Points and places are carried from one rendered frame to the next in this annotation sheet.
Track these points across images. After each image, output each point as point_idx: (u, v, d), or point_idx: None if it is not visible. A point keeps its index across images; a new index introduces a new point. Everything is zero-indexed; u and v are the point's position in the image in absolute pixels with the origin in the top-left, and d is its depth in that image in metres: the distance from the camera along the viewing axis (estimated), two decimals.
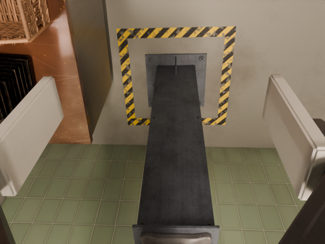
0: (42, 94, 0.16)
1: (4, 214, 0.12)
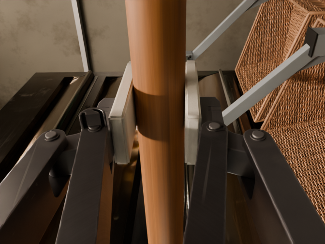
0: None
1: (111, 187, 0.13)
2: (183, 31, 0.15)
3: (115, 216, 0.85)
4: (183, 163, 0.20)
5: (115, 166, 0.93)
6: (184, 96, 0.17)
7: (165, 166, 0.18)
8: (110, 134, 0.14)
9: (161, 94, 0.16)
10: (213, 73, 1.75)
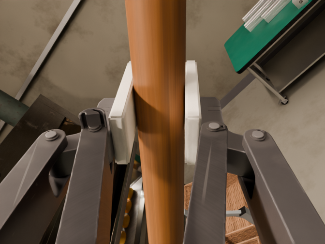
0: None
1: (112, 187, 0.13)
2: (183, 31, 0.15)
3: None
4: (183, 164, 0.20)
5: None
6: (184, 96, 0.17)
7: (165, 167, 0.18)
8: (110, 134, 0.14)
9: (161, 94, 0.16)
10: None
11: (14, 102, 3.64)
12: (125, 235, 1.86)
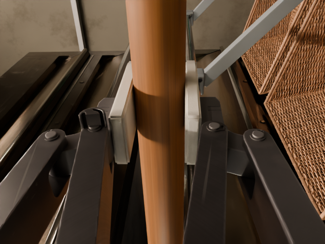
0: None
1: (111, 187, 0.13)
2: (183, 30, 0.15)
3: None
4: (183, 164, 0.20)
5: None
6: (184, 95, 0.17)
7: (165, 166, 0.18)
8: (110, 134, 0.14)
9: (161, 93, 0.16)
10: (214, 51, 1.67)
11: None
12: None
